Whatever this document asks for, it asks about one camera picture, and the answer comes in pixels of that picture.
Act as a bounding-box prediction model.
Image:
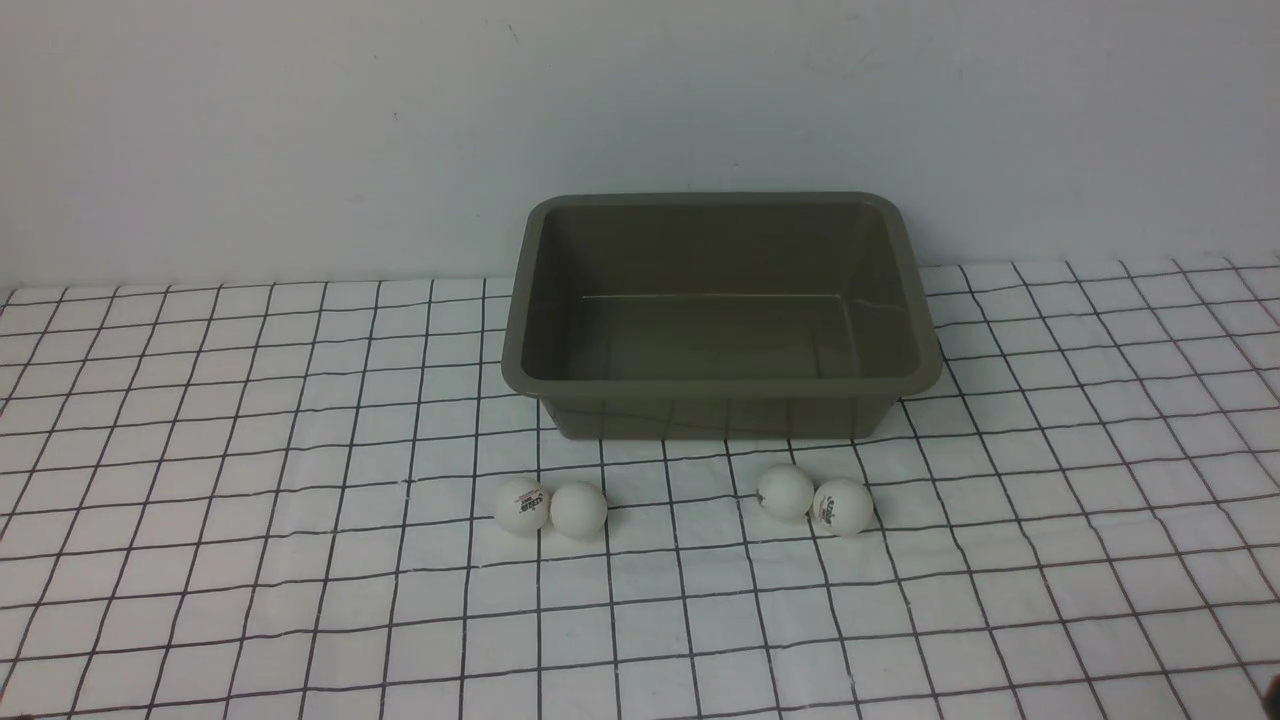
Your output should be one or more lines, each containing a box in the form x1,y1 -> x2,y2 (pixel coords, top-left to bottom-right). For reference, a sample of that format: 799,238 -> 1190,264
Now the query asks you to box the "white ping-pong ball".
492,477 -> 550,537
809,478 -> 876,537
755,464 -> 815,523
550,482 -> 609,541

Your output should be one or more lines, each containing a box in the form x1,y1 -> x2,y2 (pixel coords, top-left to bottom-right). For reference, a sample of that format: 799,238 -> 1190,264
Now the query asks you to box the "olive green plastic bin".
500,192 -> 943,441

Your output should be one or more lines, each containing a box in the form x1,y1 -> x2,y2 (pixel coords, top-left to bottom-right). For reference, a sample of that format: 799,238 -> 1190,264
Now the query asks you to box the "white grid-pattern tablecloth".
1,252 -> 1279,719

